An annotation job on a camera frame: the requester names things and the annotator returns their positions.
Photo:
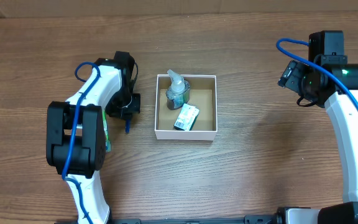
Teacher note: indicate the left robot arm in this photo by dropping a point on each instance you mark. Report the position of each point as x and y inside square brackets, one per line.
[77, 133]

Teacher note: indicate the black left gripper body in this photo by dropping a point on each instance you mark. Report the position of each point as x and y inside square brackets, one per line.
[125, 102]

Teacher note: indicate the green white soap package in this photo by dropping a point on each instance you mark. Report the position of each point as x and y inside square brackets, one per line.
[187, 118]

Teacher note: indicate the blue disposable razor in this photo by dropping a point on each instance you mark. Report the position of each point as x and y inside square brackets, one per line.
[127, 126]

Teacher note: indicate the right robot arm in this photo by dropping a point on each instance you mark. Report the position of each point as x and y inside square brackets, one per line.
[320, 73]

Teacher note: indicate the green toothbrush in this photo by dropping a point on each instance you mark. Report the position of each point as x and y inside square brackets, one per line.
[106, 132]

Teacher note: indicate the clear soap pump bottle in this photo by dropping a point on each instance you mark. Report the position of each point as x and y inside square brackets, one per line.
[178, 93]

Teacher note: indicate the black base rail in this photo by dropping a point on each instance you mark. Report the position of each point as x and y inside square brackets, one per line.
[248, 219]

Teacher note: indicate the white cardboard box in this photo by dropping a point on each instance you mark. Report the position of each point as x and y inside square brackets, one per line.
[197, 120]

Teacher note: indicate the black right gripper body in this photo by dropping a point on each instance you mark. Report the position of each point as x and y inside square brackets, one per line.
[299, 81]

